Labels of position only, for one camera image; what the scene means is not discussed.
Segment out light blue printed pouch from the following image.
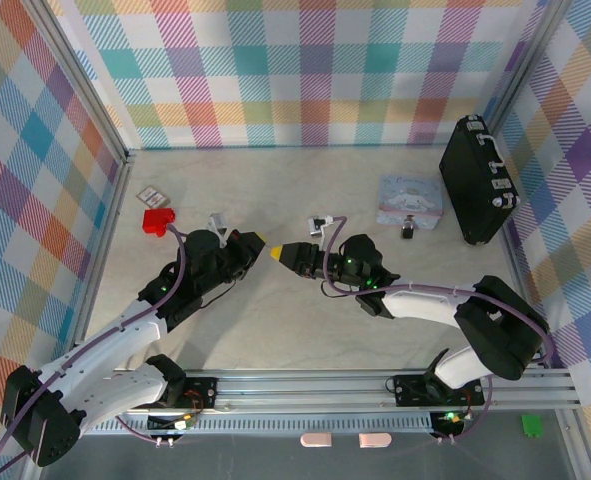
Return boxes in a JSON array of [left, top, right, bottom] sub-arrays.
[[376, 173, 445, 229]]

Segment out red plastic block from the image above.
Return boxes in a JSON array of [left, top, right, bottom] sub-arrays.
[[142, 207, 178, 236]]

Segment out small printed card packet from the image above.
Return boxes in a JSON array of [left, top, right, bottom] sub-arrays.
[[138, 185, 170, 207]]

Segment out black briefcase silver latches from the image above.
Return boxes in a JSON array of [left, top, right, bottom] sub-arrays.
[[438, 114, 521, 246]]

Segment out small controller board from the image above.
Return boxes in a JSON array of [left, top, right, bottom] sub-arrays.
[[430, 408, 470, 432], [147, 412, 202, 434]]

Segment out green plastic block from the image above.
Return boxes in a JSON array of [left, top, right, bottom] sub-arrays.
[[521, 413, 543, 439]]

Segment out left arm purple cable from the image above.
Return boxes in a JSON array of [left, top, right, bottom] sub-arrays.
[[0, 222, 191, 479]]

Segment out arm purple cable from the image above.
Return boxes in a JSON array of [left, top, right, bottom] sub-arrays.
[[0, 222, 191, 479], [319, 214, 556, 446]]

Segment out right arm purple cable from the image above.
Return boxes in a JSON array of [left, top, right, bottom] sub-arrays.
[[319, 214, 556, 446]]

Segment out horizontal aluminium base rail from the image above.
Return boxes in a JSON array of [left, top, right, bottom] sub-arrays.
[[109, 368, 581, 416]]

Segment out slotted grey cable duct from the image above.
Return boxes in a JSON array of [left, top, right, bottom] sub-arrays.
[[94, 416, 435, 434]]

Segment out aluminium frame post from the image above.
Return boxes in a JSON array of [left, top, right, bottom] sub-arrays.
[[483, 0, 574, 132], [22, 0, 131, 166]]

